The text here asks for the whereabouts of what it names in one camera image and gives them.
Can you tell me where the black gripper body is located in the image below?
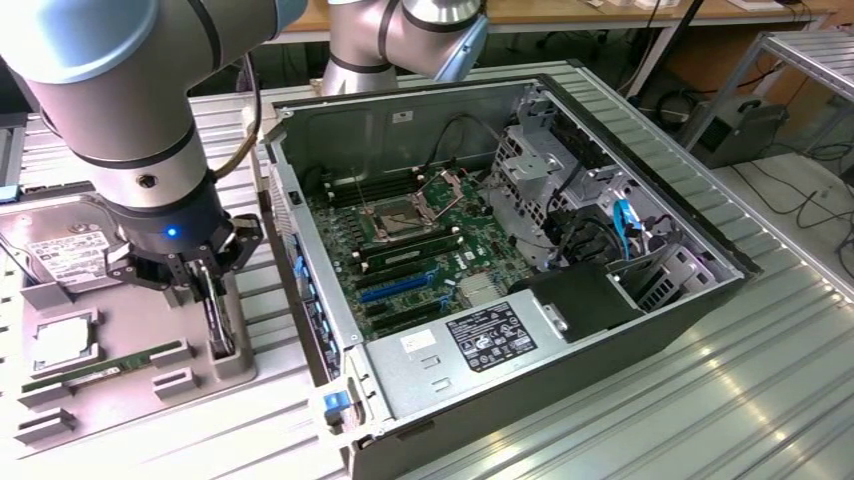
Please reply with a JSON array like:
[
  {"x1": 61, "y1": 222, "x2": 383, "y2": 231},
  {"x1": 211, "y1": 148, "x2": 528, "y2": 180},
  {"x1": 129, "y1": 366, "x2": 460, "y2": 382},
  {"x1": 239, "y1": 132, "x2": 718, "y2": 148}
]
[{"x1": 98, "y1": 180, "x2": 235, "y2": 259}]

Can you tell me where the grey parts rack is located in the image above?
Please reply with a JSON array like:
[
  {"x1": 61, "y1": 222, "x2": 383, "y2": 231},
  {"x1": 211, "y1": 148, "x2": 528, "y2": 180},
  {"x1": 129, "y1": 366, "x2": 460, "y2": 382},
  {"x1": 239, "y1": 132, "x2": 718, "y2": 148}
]
[{"x1": 0, "y1": 193, "x2": 260, "y2": 459}]

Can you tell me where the hard disk drive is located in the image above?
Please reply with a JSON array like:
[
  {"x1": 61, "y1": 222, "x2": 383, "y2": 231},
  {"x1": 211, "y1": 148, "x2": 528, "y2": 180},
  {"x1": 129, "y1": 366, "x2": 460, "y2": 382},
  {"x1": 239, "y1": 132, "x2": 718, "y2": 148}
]
[{"x1": 0, "y1": 193, "x2": 134, "y2": 292}]

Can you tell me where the silver CPU chip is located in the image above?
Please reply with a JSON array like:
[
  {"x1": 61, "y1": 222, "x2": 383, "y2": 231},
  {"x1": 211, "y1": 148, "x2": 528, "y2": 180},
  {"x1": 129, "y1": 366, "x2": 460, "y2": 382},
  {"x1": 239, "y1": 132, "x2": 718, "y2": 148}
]
[{"x1": 30, "y1": 318, "x2": 100, "y2": 372}]

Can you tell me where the CPU socket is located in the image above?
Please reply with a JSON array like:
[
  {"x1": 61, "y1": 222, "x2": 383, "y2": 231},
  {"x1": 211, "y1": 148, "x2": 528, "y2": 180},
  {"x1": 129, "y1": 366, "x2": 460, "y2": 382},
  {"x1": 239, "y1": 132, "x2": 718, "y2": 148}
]
[{"x1": 357, "y1": 196, "x2": 429, "y2": 247}]

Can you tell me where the green RAM stick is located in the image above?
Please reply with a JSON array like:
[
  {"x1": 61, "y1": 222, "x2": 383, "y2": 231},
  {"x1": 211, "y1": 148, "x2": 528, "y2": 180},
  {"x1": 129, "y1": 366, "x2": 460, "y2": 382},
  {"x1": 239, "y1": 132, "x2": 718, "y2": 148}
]
[
  {"x1": 361, "y1": 233, "x2": 463, "y2": 272},
  {"x1": 18, "y1": 343, "x2": 187, "y2": 395}
]

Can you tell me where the black expansion slot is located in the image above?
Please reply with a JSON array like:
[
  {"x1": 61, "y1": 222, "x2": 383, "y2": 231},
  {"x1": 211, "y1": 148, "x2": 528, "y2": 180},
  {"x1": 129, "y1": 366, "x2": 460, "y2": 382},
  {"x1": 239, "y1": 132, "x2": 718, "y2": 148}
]
[
  {"x1": 351, "y1": 263, "x2": 436, "y2": 292},
  {"x1": 364, "y1": 298, "x2": 447, "y2": 324},
  {"x1": 368, "y1": 310, "x2": 449, "y2": 337}
]

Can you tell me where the blue expansion slot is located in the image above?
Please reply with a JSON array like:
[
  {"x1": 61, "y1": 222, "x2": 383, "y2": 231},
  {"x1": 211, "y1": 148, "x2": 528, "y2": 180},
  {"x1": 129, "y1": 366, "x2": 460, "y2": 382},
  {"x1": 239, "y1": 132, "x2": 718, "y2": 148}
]
[{"x1": 357, "y1": 276, "x2": 436, "y2": 305}]

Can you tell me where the metal socket cover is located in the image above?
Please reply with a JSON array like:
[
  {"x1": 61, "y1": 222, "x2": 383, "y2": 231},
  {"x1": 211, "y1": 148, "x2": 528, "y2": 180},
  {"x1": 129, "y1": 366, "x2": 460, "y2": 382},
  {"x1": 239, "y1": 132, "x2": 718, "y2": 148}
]
[{"x1": 411, "y1": 168, "x2": 480, "y2": 212}]

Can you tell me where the green motherboard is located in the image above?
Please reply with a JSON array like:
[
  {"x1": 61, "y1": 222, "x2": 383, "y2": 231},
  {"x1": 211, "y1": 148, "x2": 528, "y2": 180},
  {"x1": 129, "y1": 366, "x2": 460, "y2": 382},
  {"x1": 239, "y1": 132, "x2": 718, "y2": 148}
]
[{"x1": 292, "y1": 166, "x2": 556, "y2": 347}]

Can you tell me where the silver chipset heatsink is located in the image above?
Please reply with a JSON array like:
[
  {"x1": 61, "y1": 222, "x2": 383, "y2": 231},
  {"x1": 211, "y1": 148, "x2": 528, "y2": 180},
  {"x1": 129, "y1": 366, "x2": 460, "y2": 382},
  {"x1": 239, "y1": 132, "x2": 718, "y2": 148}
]
[{"x1": 455, "y1": 278, "x2": 503, "y2": 307}]

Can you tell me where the grey power supply unit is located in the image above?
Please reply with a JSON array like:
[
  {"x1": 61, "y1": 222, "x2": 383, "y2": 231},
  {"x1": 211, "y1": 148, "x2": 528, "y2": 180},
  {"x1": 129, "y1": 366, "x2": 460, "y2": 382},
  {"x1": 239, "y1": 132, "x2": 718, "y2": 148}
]
[{"x1": 363, "y1": 291, "x2": 576, "y2": 422}]

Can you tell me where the metal disk bay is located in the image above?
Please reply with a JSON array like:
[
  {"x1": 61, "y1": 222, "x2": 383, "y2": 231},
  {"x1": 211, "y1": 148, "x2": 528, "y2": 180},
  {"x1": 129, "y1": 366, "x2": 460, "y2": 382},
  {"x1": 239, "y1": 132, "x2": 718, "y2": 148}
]
[{"x1": 491, "y1": 123, "x2": 643, "y2": 262}]

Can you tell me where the black plastic shroud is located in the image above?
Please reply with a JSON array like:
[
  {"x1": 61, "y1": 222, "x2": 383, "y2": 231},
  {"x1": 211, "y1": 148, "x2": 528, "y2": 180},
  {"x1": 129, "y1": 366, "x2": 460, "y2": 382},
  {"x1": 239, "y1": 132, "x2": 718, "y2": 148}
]
[{"x1": 508, "y1": 261, "x2": 647, "y2": 345}]

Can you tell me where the black PC case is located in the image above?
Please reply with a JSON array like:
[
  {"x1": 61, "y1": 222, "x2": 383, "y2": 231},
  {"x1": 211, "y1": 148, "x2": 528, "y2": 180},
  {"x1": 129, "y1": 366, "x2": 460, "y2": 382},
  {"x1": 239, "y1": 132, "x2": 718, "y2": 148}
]
[{"x1": 256, "y1": 73, "x2": 763, "y2": 480}]

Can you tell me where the black box device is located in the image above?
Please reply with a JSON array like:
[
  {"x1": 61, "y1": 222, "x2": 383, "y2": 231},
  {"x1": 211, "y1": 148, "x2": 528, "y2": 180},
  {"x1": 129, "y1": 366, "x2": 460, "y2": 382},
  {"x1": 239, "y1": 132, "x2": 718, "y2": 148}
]
[{"x1": 691, "y1": 101, "x2": 790, "y2": 170}]

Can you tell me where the dark robot cable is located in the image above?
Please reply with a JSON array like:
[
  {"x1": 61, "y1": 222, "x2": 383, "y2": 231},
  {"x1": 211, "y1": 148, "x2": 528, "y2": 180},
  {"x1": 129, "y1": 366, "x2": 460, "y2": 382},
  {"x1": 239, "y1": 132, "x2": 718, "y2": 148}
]
[{"x1": 211, "y1": 49, "x2": 267, "y2": 180}]

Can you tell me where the black wire bundle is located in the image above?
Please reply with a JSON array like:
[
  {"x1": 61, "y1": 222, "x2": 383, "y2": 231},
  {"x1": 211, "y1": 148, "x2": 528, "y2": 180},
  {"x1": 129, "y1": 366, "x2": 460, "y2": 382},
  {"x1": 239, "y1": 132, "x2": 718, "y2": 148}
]
[{"x1": 551, "y1": 208, "x2": 643, "y2": 272}]

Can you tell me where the blue wire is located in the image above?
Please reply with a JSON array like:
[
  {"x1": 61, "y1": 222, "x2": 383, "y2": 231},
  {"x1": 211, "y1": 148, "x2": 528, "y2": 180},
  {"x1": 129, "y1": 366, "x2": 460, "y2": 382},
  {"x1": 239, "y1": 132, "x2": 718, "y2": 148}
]
[{"x1": 608, "y1": 196, "x2": 654, "y2": 265}]

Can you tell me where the metal frame shelf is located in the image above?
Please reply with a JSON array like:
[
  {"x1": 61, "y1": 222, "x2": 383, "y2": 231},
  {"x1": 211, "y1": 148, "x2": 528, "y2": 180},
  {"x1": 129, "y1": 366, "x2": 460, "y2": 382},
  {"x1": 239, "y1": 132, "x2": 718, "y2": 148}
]
[{"x1": 684, "y1": 31, "x2": 854, "y2": 152}]

